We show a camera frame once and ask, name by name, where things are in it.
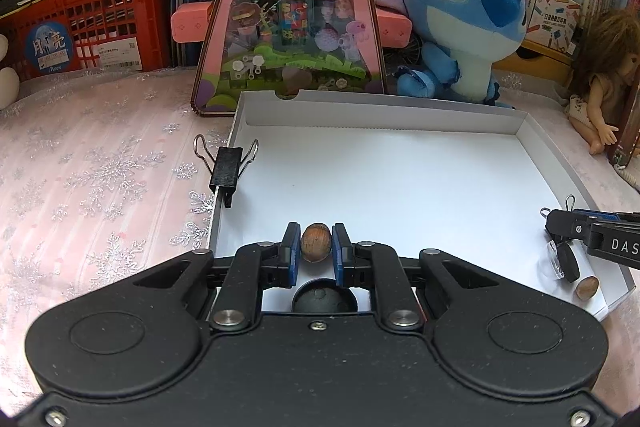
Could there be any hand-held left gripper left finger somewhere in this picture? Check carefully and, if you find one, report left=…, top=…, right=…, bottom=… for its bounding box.
left=135, top=223, right=302, bottom=334

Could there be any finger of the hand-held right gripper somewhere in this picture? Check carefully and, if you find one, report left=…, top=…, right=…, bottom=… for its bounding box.
left=546, top=211, right=593, bottom=244
left=572, top=208, right=624, bottom=224

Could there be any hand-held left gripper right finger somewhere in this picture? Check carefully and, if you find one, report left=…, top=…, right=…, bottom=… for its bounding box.
left=331, top=223, right=498, bottom=333

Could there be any small black binder clip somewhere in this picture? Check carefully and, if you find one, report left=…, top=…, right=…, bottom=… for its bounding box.
left=539, top=194, right=576, bottom=218

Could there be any brown walnut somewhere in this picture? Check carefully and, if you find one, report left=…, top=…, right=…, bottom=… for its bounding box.
left=575, top=276, right=600, bottom=301
left=301, top=223, right=333, bottom=264

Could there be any black round disc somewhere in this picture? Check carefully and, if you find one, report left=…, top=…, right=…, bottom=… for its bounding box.
left=556, top=242, right=581, bottom=283

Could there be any white cardboard box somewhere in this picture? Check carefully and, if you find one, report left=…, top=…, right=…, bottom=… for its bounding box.
left=207, top=89, right=636, bottom=323

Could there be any clear suction cup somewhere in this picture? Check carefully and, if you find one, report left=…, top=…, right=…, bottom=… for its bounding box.
left=542, top=240, right=564, bottom=281

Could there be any large black binder clip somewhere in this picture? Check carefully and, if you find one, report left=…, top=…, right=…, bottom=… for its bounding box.
left=194, top=134, right=260, bottom=210

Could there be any brown-haired doll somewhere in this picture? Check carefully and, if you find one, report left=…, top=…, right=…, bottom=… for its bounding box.
left=565, top=9, right=640, bottom=156

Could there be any wooden drawer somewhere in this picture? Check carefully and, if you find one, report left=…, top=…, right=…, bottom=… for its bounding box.
left=492, top=39, right=576, bottom=83

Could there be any white printed carton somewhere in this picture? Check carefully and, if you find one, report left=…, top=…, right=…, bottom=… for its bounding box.
left=517, top=0, right=584, bottom=54

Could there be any blue alien plush toy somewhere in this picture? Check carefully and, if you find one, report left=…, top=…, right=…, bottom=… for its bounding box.
left=365, top=0, right=529, bottom=108

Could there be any pink triangular block display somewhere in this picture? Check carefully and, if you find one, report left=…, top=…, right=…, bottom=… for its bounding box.
left=170, top=0, right=414, bottom=118

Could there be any red plastic crate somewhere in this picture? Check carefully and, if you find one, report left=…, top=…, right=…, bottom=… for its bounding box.
left=0, top=0, right=174, bottom=80

